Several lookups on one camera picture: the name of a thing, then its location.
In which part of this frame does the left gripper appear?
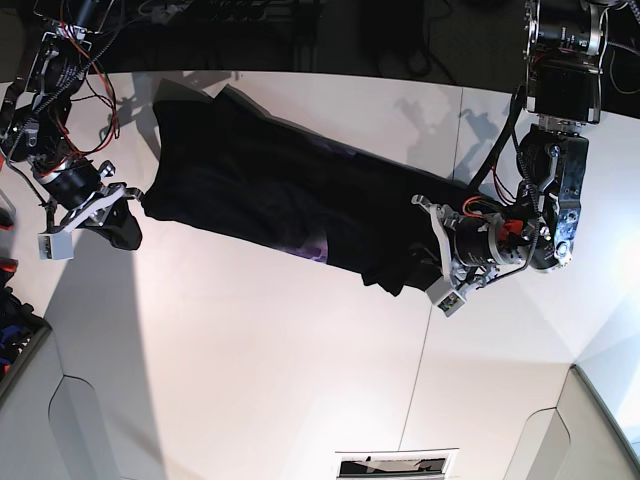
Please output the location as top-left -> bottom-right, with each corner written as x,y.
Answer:
407,195 -> 525,295

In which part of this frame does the black t-shirt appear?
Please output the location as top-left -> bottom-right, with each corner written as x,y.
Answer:
142,82 -> 481,297

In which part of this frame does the grey bin at left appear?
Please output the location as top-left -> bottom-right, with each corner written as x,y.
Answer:
1,287 -> 121,479

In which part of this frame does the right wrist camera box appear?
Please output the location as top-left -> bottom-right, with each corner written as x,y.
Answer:
38,231 -> 74,260

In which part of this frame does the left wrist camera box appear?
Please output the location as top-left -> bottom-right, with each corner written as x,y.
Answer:
426,278 -> 466,317

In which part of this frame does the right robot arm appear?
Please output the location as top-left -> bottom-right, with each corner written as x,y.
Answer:
1,1 -> 143,260

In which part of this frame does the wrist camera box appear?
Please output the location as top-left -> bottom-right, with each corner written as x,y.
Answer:
426,278 -> 466,317
38,231 -> 74,260

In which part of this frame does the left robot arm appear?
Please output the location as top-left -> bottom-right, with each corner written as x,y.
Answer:
411,1 -> 608,309

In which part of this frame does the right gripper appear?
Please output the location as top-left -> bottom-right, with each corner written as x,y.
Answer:
42,160 -> 144,251

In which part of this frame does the printed paper sheet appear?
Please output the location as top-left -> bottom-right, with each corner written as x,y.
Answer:
334,448 -> 459,480

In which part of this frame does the grey panel at right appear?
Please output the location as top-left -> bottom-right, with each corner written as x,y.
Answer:
504,365 -> 639,479

